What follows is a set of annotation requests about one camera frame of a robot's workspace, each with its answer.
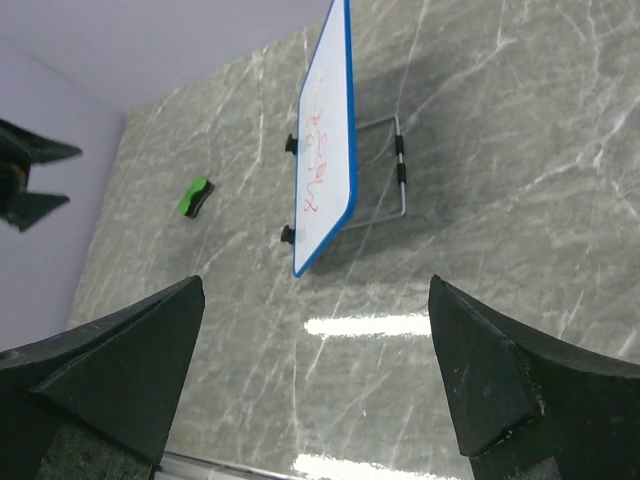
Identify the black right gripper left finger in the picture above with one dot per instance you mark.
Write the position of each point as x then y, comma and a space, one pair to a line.
98, 401

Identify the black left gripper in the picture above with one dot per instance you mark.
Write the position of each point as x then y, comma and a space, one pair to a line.
22, 210

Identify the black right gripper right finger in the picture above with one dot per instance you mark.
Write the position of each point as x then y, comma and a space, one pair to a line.
526, 405

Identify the green black whiteboard eraser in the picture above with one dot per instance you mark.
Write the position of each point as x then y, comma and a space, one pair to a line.
191, 203

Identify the blue framed whiteboard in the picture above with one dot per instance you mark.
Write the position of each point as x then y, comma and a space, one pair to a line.
326, 185

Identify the grey wire easel stand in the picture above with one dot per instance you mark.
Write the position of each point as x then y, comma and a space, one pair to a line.
291, 145

